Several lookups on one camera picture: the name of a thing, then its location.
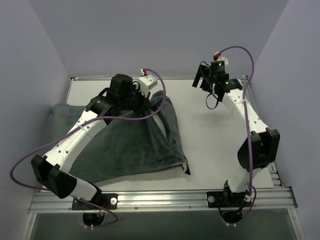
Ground dark green pillowcase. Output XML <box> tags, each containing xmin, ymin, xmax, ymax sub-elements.
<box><xmin>51</xmin><ymin>90</ymin><xmax>191</xmax><ymax>183</ymax></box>

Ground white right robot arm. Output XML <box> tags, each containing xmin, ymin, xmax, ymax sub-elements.
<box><xmin>192</xmin><ymin>60</ymin><xmax>280</xmax><ymax>207</ymax></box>

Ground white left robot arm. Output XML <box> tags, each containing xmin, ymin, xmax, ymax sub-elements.
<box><xmin>31</xmin><ymin>73</ymin><xmax>157</xmax><ymax>210</ymax></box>

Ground black loop strap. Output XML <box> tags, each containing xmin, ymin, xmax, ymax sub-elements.
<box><xmin>205</xmin><ymin>84</ymin><xmax>221</xmax><ymax>110</ymax></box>

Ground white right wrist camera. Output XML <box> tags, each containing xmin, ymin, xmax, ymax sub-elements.
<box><xmin>213</xmin><ymin>52</ymin><xmax>229</xmax><ymax>66</ymax></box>

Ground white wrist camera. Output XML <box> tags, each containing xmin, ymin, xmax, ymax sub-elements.
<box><xmin>213</xmin><ymin>52</ymin><xmax>229</xmax><ymax>66</ymax></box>
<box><xmin>137</xmin><ymin>75</ymin><xmax>158</xmax><ymax>96</ymax></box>

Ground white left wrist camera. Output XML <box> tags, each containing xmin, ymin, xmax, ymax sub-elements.
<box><xmin>137</xmin><ymin>75</ymin><xmax>158</xmax><ymax>96</ymax></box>

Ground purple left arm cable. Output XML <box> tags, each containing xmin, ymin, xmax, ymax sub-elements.
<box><xmin>9</xmin><ymin>67</ymin><xmax>168</xmax><ymax>228</ymax></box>

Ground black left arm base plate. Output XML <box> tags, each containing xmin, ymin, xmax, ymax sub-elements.
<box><xmin>71</xmin><ymin>193</ymin><xmax>118</xmax><ymax>211</ymax></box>

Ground aluminium right side rail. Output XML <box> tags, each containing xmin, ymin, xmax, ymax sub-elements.
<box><xmin>240</xmin><ymin>75</ymin><xmax>284</xmax><ymax>188</ymax></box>

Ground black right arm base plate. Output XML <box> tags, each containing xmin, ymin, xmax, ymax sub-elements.
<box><xmin>206</xmin><ymin>191</ymin><xmax>252</xmax><ymax>208</ymax></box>

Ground aluminium front frame rail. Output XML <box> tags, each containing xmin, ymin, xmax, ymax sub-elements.
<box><xmin>28</xmin><ymin>187</ymin><xmax>298</xmax><ymax>214</ymax></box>

